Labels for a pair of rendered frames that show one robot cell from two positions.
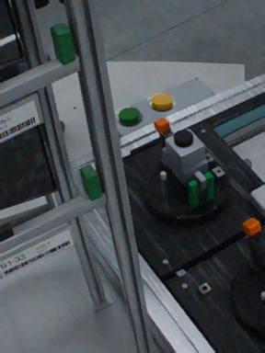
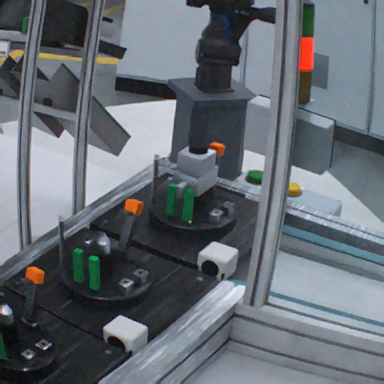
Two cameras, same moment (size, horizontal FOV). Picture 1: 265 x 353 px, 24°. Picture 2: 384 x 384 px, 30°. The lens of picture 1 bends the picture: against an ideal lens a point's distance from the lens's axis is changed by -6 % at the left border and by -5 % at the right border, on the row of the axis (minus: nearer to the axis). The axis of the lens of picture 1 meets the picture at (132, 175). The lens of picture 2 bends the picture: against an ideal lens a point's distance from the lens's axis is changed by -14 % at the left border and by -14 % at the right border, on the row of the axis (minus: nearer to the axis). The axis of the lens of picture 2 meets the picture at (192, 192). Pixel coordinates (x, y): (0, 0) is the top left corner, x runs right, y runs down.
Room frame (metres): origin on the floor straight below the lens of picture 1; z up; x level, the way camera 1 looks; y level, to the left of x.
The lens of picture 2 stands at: (-0.07, -0.97, 1.59)
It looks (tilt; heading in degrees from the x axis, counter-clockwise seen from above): 26 degrees down; 50
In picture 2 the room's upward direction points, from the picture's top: 5 degrees clockwise
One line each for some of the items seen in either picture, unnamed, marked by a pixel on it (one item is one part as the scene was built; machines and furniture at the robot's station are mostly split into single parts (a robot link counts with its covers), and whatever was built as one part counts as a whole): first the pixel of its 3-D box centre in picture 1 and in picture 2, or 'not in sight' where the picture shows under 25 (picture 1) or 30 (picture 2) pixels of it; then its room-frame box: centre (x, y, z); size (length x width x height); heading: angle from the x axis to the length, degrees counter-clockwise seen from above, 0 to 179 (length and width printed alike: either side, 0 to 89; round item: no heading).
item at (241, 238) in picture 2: (187, 195); (191, 223); (0.68, -0.08, 0.96); 0.24 x 0.24 x 0.02; 23
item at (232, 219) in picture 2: (186, 187); (192, 212); (0.68, -0.08, 0.98); 0.14 x 0.14 x 0.02
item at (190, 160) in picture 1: (188, 156); (193, 168); (0.67, -0.09, 1.06); 0.08 x 0.04 x 0.07; 24
